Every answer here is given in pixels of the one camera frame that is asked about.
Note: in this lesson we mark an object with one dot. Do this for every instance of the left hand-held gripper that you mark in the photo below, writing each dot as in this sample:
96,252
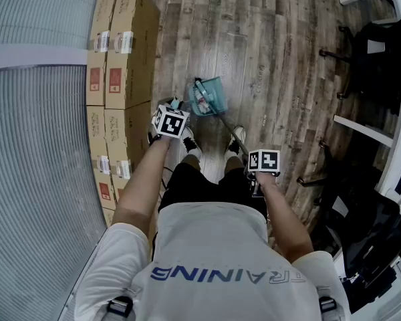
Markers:
170,122

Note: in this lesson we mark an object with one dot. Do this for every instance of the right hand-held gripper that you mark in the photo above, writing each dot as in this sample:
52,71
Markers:
264,160

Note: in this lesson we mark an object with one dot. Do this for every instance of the teal broom with metal pole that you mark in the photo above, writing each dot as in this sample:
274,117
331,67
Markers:
220,119

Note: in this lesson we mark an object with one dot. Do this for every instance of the teal dustpan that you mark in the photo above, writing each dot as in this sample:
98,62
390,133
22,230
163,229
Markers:
219,95

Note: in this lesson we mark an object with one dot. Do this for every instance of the person's right forearm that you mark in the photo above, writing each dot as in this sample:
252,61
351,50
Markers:
287,219

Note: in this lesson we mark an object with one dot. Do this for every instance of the person's left forearm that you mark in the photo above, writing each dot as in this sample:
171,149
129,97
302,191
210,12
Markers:
140,182

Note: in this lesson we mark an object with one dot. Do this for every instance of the person's left shoe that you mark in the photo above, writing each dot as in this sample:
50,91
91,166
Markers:
190,142

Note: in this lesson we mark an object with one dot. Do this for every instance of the person's shoe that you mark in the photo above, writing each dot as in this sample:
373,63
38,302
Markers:
190,142
235,142

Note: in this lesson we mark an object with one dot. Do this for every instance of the person's right leg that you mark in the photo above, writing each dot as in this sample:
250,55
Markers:
233,166

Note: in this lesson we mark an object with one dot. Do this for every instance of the person's leg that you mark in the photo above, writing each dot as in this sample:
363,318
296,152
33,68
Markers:
233,166
190,160

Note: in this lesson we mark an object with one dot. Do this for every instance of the person's right shoe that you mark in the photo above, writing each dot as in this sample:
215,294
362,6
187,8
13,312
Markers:
235,142

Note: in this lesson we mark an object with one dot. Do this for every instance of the person's left leg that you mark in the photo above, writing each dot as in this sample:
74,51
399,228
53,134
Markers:
190,160

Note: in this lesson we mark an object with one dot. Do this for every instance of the person's black shorts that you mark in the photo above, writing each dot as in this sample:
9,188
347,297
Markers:
204,189

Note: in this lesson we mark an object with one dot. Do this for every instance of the stack of cardboard boxes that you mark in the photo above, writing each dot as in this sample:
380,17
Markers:
130,52

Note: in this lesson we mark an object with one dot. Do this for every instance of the person's white shirt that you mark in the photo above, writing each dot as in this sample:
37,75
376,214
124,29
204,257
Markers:
214,263

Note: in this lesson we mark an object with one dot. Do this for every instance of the black mesh office chair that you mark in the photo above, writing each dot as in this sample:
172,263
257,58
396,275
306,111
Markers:
377,65
357,226

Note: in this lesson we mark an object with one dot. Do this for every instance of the glass partition with blinds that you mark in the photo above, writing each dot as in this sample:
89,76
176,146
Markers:
33,145

